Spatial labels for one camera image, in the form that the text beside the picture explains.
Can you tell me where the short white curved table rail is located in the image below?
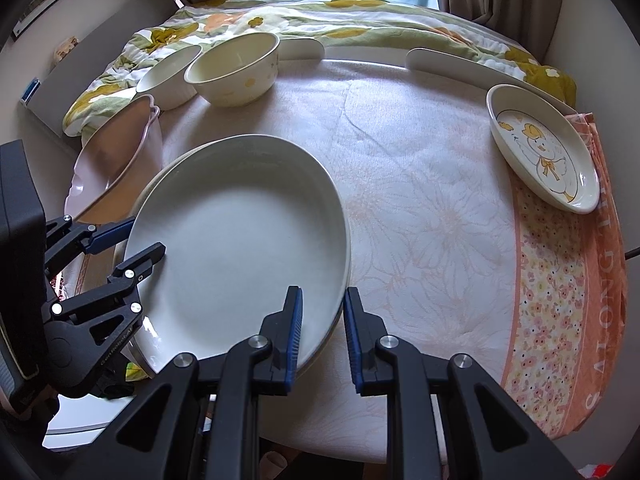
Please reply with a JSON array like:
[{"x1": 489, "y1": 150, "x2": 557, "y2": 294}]
[{"x1": 277, "y1": 37, "x2": 326, "y2": 61}]

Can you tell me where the cream bowl with flower print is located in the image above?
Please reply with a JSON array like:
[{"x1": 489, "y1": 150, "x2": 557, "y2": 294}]
[{"x1": 184, "y1": 32, "x2": 282, "y2": 108}]

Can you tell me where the small white bowl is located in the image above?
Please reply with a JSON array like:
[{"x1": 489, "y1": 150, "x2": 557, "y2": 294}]
[{"x1": 135, "y1": 44, "x2": 203, "y2": 111}]

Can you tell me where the large white oval plate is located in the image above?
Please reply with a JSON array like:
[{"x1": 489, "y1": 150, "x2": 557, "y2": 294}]
[{"x1": 122, "y1": 134, "x2": 352, "y2": 372}]

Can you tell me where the white plate with dark rim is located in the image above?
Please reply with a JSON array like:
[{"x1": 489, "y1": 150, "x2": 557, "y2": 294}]
[{"x1": 116, "y1": 142, "x2": 351, "y2": 381}]

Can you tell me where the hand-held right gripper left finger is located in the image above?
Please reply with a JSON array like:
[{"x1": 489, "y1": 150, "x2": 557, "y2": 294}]
[{"x1": 85, "y1": 286, "x2": 304, "y2": 480}]

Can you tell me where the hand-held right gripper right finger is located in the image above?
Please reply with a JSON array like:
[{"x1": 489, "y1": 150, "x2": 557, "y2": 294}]
[{"x1": 343, "y1": 287, "x2": 581, "y2": 480}]

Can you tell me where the white plate with duck print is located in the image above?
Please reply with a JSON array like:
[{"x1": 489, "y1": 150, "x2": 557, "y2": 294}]
[{"x1": 486, "y1": 84, "x2": 601, "y2": 215}]

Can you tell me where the red and white cloth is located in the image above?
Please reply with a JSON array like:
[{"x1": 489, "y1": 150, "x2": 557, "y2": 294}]
[{"x1": 575, "y1": 464, "x2": 616, "y2": 479}]

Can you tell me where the small beige ornament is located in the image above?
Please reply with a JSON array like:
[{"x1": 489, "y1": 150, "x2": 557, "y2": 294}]
[{"x1": 55, "y1": 37, "x2": 81, "y2": 61}]

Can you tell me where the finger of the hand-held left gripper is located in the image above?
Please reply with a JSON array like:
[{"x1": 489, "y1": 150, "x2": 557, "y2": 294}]
[
  {"x1": 42, "y1": 242, "x2": 167, "y2": 361},
  {"x1": 45, "y1": 215, "x2": 137, "y2": 273}
]

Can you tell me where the long white curved table rail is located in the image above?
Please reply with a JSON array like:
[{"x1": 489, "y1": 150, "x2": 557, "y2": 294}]
[{"x1": 405, "y1": 47, "x2": 581, "y2": 116}]

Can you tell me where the green yellow floral blanket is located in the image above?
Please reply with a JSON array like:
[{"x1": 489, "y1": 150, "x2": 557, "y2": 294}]
[{"x1": 62, "y1": 0, "x2": 578, "y2": 137}]

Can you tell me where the pale floral tablecloth orange border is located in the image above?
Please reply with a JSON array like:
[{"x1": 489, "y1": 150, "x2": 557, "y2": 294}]
[{"x1": 65, "y1": 57, "x2": 628, "y2": 461}]

